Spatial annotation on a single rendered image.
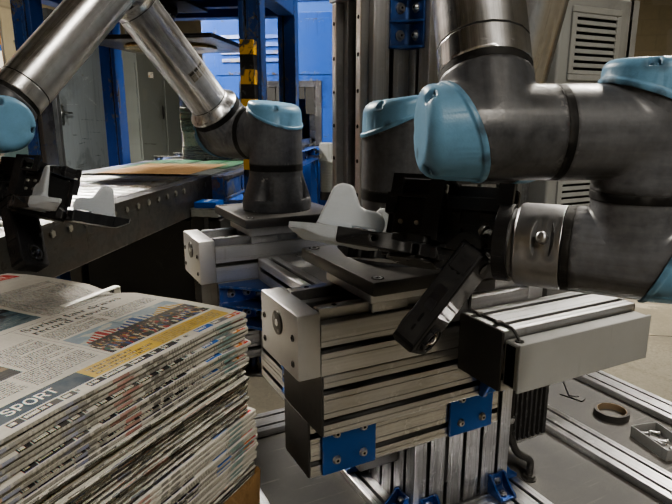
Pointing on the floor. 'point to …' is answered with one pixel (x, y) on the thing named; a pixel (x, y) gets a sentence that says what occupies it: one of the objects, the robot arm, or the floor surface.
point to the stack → (120, 396)
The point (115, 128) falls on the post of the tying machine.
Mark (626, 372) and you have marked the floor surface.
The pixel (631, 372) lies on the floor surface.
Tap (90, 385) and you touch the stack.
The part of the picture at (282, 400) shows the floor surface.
